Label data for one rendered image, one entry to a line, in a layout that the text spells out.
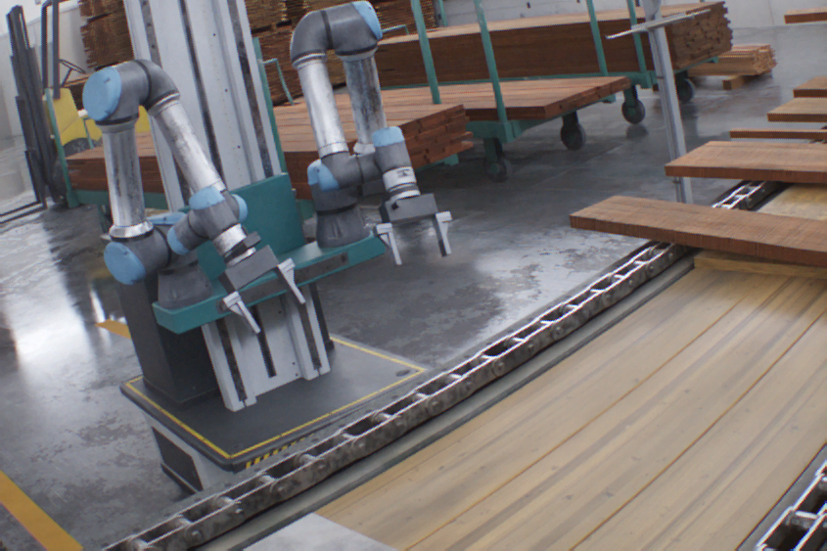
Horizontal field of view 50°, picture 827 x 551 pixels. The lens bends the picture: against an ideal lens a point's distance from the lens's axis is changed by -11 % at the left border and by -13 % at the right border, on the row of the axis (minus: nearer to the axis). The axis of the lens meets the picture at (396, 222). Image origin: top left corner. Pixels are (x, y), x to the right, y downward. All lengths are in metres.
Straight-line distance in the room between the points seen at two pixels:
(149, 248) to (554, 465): 1.45
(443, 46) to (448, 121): 3.36
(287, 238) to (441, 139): 2.53
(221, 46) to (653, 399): 1.82
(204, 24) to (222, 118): 0.28
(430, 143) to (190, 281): 2.83
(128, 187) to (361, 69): 0.71
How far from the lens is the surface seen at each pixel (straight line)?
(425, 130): 5.15
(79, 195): 7.61
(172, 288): 2.52
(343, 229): 2.70
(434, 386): 1.39
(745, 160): 2.20
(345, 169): 2.49
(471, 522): 1.09
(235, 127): 2.78
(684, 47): 7.21
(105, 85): 2.28
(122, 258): 2.38
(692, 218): 1.81
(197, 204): 2.19
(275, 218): 2.76
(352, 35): 2.59
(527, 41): 7.92
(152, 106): 2.38
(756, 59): 8.63
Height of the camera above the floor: 1.39
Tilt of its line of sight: 14 degrees down
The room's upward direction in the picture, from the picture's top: 12 degrees counter-clockwise
